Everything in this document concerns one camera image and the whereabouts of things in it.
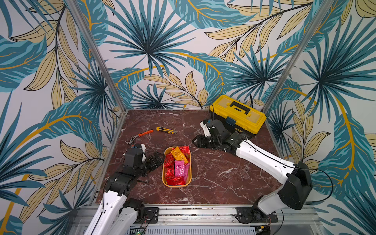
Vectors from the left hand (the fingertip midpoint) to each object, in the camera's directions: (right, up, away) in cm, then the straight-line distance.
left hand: (160, 163), depth 74 cm
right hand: (+17, +10, +5) cm, 20 cm away
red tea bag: (+3, -3, +9) cm, 10 cm away
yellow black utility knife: (-4, +16, +33) cm, 36 cm away
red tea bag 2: (+12, +4, +16) cm, 20 cm away
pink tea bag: (+9, -5, +8) cm, 13 cm away
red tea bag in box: (+6, -10, +4) cm, 12 cm away
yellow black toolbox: (+52, +22, +19) cm, 59 cm away
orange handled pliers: (-19, +13, +30) cm, 37 cm away
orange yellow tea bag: (+8, +2, +10) cm, 13 cm away
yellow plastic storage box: (+1, +4, +16) cm, 17 cm away
